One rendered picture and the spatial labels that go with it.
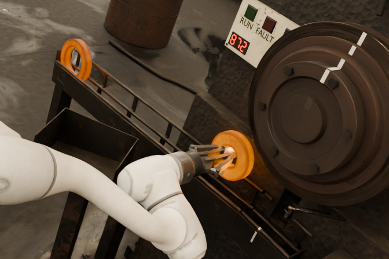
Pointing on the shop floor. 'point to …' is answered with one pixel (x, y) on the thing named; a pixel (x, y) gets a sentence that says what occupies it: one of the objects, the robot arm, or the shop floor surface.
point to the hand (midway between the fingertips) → (232, 151)
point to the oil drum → (146, 4)
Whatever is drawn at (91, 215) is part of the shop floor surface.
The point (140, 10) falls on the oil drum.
